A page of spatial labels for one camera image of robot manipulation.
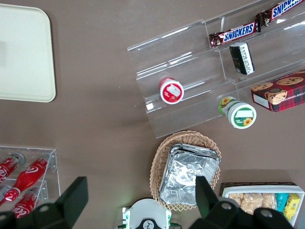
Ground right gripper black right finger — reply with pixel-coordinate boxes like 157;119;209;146
190;176;295;229

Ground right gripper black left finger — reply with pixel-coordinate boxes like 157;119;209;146
0;176;89;229

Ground dark brown woven tray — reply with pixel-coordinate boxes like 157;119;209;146
218;182;298;198

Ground white rectangular snack tray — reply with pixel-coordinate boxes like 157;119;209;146
221;185;305;227

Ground oval light wicker basket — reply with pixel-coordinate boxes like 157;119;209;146
149;130;222;212

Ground beige plastic tray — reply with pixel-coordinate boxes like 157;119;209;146
0;3;57;103

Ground bagged rice crackers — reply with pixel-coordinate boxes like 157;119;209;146
228;192;277;215

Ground stacked aluminium foil containers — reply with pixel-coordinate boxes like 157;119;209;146
158;143;221;206

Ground red cola bottle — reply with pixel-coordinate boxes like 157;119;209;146
4;158;50;202
0;152;26;184
10;190;41;219

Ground clear acrylic bottle rack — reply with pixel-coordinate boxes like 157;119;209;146
0;145;61;215

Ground teal snack packet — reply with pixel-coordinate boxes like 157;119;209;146
275;192;290;213

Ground yellow snack packet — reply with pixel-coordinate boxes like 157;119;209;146
283;193;301;221

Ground green sunflower lid cup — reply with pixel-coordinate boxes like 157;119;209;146
218;96;257;129

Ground red strawberry lid cup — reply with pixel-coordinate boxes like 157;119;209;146
159;76;184;105

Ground red tartan cookie box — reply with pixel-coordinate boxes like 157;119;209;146
251;69;305;113

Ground black and white small box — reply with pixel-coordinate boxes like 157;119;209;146
229;42;255;76

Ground clear acrylic stepped shelf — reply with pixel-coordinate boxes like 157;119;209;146
204;0;305;115
127;19;240;139

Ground Snickers chocolate bar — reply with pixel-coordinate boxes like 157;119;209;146
255;0;305;27
209;21;262;49

